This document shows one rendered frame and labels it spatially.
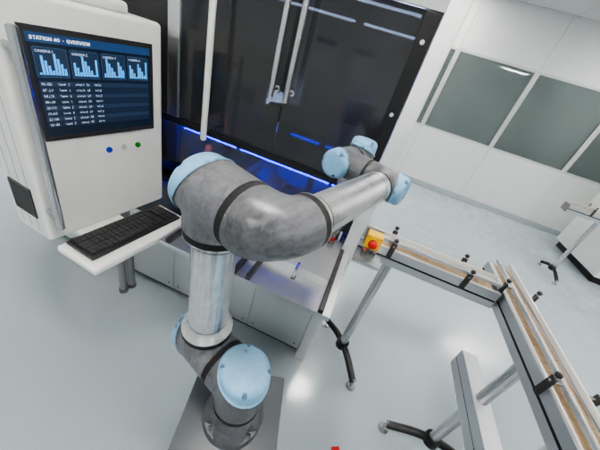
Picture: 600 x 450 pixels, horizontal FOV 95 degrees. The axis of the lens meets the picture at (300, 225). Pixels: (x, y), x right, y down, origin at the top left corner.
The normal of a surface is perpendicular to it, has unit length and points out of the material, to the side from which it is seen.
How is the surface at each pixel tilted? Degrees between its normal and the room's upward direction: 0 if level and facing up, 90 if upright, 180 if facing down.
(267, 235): 71
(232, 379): 7
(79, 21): 90
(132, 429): 0
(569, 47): 90
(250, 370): 7
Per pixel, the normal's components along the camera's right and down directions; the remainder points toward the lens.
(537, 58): -0.32, 0.44
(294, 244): 0.39, 0.46
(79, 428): 0.26, -0.81
